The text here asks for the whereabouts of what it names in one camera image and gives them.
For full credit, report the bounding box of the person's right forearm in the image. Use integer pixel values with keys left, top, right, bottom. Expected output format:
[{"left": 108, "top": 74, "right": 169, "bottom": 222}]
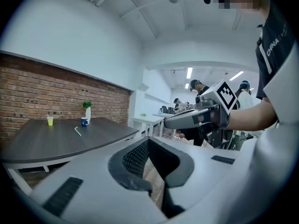
[{"left": 227, "top": 98, "right": 279, "bottom": 132}]

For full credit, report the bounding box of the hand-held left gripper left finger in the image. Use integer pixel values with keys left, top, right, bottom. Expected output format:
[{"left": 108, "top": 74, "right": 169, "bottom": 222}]
[{"left": 108, "top": 138, "right": 153, "bottom": 192}]

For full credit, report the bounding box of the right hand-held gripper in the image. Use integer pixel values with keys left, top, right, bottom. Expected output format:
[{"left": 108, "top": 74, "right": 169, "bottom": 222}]
[{"left": 163, "top": 79, "right": 238, "bottom": 149}]

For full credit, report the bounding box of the white vase with green plant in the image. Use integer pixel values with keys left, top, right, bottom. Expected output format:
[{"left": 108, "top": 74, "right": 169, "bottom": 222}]
[{"left": 82, "top": 100, "right": 93, "bottom": 122}]

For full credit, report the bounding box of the dark table with white legs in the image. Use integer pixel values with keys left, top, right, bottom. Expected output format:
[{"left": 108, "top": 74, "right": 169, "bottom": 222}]
[{"left": 0, "top": 118, "right": 140, "bottom": 196}]

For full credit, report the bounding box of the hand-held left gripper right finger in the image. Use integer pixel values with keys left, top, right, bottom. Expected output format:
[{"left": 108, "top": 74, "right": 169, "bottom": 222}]
[{"left": 149, "top": 136, "right": 195, "bottom": 219}]

